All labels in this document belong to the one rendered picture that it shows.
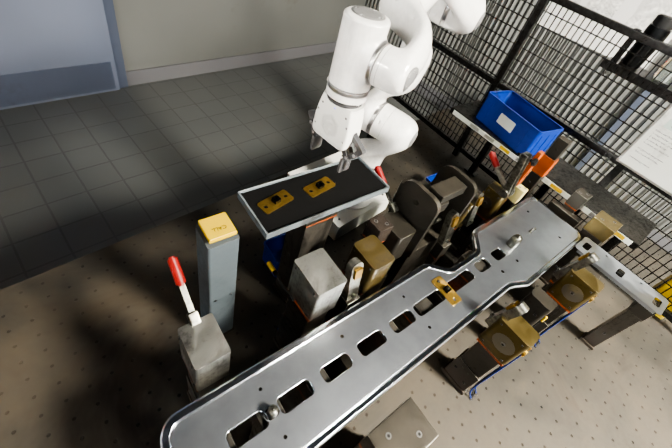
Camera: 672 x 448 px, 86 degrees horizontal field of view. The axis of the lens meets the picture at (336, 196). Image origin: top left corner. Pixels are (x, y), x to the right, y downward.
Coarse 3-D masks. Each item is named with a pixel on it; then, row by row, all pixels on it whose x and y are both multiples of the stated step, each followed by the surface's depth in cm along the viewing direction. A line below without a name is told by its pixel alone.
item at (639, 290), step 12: (588, 240) 126; (600, 252) 123; (600, 264) 119; (612, 264) 120; (612, 276) 116; (624, 276) 117; (636, 276) 119; (624, 288) 114; (636, 288) 115; (648, 288) 116; (636, 300) 112; (648, 300) 112; (660, 312) 110
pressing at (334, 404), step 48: (480, 240) 114; (528, 240) 119; (576, 240) 125; (384, 288) 92; (432, 288) 96; (480, 288) 100; (336, 336) 80; (384, 336) 83; (432, 336) 86; (240, 384) 69; (288, 384) 71; (336, 384) 73; (384, 384) 76; (192, 432) 62; (288, 432) 66; (336, 432) 68
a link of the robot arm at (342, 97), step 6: (330, 84) 68; (330, 90) 69; (336, 90) 68; (330, 96) 69; (336, 96) 68; (342, 96) 68; (348, 96) 68; (354, 96) 68; (360, 96) 68; (366, 96) 70; (342, 102) 69; (348, 102) 69; (354, 102) 69; (360, 102) 70
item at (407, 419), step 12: (408, 408) 70; (384, 420) 68; (396, 420) 68; (408, 420) 69; (420, 420) 69; (372, 432) 66; (384, 432) 67; (396, 432) 67; (408, 432) 67; (420, 432) 68; (432, 432) 68; (360, 444) 69; (372, 444) 65; (384, 444) 65; (396, 444) 66; (408, 444) 66; (420, 444) 66
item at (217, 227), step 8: (216, 216) 76; (224, 216) 77; (200, 224) 74; (208, 224) 74; (216, 224) 75; (224, 224) 75; (232, 224) 76; (208, 232) 73; (216, 232) 73; (224, 232) 74; (232, 232) 74; (208, 240) 72; (216, 240) 73
